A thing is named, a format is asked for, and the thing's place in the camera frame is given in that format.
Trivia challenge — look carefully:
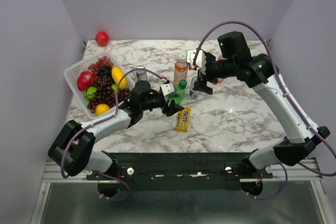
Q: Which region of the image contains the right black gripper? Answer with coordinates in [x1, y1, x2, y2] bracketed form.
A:
[192, 52, 236, 95]

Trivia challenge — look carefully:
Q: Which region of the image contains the green plastic bottle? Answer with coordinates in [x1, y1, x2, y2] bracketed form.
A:
[171, 85, 186, 105]

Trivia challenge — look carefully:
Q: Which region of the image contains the orange bottle front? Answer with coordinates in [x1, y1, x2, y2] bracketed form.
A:
[217, 55, 224, 84]

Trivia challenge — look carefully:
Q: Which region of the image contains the orange bottle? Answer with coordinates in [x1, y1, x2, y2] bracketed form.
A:
[173, 58, 188, 86]
[217, 55, 224, 84]

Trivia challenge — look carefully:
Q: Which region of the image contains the white bottle cap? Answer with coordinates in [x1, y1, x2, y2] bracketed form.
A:
[179, 55, 186, 61]

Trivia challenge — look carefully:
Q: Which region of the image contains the green bottle cap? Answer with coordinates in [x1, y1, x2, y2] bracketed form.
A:
[177, 79, 187, 90]

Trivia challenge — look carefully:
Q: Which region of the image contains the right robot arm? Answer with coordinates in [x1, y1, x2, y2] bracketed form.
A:
[187, 31, 330, 178]

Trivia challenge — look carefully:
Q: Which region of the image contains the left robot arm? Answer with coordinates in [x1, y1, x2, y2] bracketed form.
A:
[48, 81, 184, 179]

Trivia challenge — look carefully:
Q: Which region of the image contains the blue silver can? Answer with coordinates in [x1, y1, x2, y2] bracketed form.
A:
[189, 77, 200, 99]
[135, 66, 148, 81]

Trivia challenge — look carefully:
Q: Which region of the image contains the yellow candy bag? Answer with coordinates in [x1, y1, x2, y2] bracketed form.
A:
[175, 108, 191, 132]

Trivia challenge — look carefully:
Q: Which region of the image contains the green apple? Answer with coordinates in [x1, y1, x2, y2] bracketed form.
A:
[111, 84, 117, 95]

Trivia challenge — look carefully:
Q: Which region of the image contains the yellow mango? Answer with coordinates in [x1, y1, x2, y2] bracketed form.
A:
[111, 67, 128, 90]

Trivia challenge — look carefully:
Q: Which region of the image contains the yellow lemon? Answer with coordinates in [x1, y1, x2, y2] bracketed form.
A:
[95, 104, 110, 116]

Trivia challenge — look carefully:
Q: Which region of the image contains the purple grape bunch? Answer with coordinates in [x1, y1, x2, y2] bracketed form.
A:
[87, 76, 116, 114]

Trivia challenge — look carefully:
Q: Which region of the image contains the black grape bunch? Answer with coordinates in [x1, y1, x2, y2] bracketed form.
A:
[97, 66, 112, 76]

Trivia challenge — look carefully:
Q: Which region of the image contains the red grape bunch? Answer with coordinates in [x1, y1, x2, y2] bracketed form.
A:
[88, 56, 114, 72]

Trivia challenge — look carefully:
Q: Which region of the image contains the green round fruit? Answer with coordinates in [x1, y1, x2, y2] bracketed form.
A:
[85, 87, 97, 101]

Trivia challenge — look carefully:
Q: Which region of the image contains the red dragon fruit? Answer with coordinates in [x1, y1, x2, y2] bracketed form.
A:
[77, 70, 97, 91]

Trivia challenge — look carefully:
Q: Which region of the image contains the red apple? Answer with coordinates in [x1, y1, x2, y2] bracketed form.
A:
[95, 31, 109, 47]

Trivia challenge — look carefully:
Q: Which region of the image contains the white plastic fruit basket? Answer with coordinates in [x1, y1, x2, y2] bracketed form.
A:
[64, 51, 135, 120]

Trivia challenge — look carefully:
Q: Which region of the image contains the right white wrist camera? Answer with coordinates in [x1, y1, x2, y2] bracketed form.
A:
[186, 50, 206, 74]

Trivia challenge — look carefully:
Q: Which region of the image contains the black base frame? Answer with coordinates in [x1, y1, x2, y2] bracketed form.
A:
[86, 152, 274, 191]

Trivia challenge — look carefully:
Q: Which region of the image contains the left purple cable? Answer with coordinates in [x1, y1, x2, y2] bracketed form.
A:
[60, 68, 169, 201]

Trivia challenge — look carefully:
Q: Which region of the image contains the purple cable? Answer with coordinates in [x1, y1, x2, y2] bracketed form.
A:
[193, 20, 336, 200]
[60, 68, 169, 201]

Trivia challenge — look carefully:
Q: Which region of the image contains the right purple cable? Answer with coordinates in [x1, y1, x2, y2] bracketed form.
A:
[193, 20, 336, 200]

